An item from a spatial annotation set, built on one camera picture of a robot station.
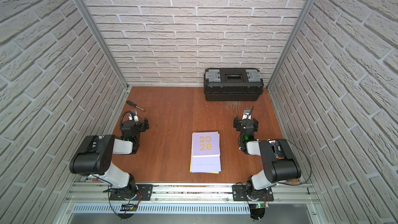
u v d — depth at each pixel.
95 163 0.45
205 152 0.80
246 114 0.79
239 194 0.74
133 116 0.80
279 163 0.46
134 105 1.07
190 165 0.83
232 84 0.98
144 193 0.73
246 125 0.70
